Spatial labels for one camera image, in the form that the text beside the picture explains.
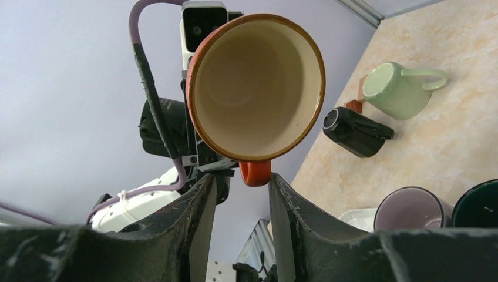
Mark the black mug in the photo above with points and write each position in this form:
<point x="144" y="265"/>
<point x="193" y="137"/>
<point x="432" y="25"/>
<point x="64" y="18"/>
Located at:
<point x="356" y="133"/>

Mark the orange red mug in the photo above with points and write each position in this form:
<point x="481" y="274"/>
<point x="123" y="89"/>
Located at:
<point x="255" y="88"/>

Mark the light green mug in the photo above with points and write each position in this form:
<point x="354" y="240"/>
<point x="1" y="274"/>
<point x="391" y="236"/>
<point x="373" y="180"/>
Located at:
<point x="399" y="92"/>

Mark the reddish brown wooden block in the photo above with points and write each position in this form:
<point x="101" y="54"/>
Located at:
<point x="354" y="105"/>

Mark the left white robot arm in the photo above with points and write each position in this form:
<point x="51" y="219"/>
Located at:
<point x="115" y="213"/>

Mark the floral leaf pattern tray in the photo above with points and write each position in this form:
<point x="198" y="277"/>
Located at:
<point x="360" y="218"/>

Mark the tan wooden block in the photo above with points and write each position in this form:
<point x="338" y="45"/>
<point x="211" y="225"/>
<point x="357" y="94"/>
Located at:
<point x="360" y="96"/>

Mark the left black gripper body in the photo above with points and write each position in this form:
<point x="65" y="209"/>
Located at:
<point x="199" y="159"/>

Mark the lilac purple mug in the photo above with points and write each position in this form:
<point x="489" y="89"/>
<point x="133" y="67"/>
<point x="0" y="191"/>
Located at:
<point x="412" y="208"/>

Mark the dark green mug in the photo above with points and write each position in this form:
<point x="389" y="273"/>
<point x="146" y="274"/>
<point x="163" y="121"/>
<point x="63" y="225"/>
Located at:
<point x="477" y="207"/>

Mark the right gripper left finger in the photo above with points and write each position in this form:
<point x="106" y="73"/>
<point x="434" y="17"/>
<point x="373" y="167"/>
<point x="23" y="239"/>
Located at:
<point x="172" y="244"/>

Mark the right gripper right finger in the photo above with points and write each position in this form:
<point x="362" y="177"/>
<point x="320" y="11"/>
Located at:
<point x="312" y="245"/>

